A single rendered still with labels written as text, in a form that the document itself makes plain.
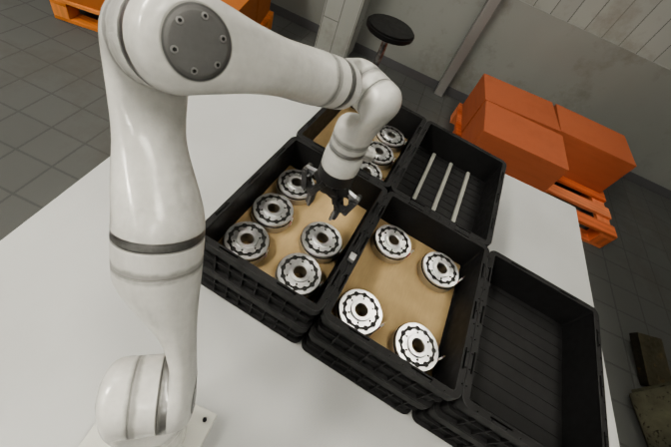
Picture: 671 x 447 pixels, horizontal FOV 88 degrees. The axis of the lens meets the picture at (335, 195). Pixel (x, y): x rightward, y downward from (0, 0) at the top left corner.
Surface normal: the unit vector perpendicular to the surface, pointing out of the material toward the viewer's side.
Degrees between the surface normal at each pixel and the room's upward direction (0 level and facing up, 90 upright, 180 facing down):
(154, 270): 58
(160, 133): 43
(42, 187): 0
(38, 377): 0
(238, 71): 72
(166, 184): 31
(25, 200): 0
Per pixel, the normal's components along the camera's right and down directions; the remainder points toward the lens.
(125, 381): 0.29, -0.67
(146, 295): 0.16, 0.40
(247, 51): 0.80, 0.30
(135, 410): 0.33, -0.14
